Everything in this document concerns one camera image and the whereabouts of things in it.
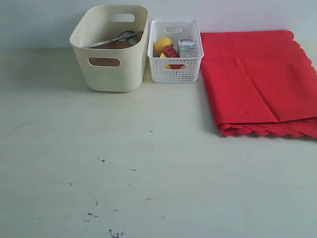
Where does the yellow cheese wedge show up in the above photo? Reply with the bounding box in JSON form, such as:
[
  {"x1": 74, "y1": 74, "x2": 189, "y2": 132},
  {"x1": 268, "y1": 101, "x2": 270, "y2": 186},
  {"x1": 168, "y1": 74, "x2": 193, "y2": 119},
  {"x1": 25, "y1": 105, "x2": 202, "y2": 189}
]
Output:
[{"x1": 160, "y1": 53, "x2": 173, "y2": 70}]

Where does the red sausage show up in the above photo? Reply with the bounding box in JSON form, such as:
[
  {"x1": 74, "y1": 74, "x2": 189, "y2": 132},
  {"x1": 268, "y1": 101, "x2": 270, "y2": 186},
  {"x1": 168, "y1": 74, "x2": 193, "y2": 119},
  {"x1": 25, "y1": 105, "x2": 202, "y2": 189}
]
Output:
[{"x1": 163, "y1": 45, "x2": 179, "y2": 58}]

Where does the yellow lemon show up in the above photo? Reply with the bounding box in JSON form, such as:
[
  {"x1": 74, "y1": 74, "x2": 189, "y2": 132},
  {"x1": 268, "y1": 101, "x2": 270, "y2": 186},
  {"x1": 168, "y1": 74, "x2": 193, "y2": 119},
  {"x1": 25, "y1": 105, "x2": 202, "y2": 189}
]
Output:
[{"x1": 154, "y1": 37, "x2": 173, "y2": 56}]

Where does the blue white milk carton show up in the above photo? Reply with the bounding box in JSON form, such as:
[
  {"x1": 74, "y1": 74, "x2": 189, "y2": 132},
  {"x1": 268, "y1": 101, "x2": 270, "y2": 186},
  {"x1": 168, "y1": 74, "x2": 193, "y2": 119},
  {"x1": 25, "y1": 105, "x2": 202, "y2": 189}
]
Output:
[{"x1": 177, "y1": 40, "x2": 197, "y2": 58}]

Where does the stainless steel cup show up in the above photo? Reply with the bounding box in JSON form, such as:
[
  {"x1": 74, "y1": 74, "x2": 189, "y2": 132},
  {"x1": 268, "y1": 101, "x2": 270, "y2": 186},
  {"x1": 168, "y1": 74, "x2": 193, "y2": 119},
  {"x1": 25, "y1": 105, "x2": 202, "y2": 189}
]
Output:
[{"x1": 118, "y1": 31, "x2": 139, "y2": 45}]

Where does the brown clay plate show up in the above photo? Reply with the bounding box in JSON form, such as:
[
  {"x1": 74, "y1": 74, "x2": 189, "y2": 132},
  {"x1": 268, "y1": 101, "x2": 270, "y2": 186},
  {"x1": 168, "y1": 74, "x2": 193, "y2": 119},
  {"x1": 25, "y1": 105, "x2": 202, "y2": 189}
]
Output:
[{"x1": 89, "y1": 40, "x2": 133, "y2": 67}]

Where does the metal table knife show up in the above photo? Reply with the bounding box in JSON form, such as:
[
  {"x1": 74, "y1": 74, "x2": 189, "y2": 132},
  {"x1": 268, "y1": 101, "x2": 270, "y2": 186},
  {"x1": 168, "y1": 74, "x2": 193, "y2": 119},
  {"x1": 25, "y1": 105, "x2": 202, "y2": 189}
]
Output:
[{"x1": 82, "y1": 31, "x2": 144, "y2": 49}]

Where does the red tablecloth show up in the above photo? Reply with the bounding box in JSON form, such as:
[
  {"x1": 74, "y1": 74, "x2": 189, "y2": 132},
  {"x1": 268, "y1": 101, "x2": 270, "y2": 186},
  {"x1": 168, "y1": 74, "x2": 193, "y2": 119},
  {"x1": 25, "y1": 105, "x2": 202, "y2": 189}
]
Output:
[{"x1": 201, "y1": 30, "x2": 317, "y2": 138}]

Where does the white perforated plastic basket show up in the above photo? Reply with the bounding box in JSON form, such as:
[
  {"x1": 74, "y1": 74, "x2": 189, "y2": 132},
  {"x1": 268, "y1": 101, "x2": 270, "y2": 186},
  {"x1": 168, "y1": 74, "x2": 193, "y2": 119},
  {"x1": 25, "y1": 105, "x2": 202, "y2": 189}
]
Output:
[{"x1": 148, "y1": 19, "x2": 204, "y2": 83}]

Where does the cream plastic tub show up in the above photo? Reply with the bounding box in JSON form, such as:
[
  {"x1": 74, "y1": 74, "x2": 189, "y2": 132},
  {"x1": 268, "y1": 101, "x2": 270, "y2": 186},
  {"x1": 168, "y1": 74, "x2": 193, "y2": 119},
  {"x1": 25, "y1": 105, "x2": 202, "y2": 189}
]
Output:
[{"x1": 70, "y1": 5, "x2": 148, "y2": 92}]

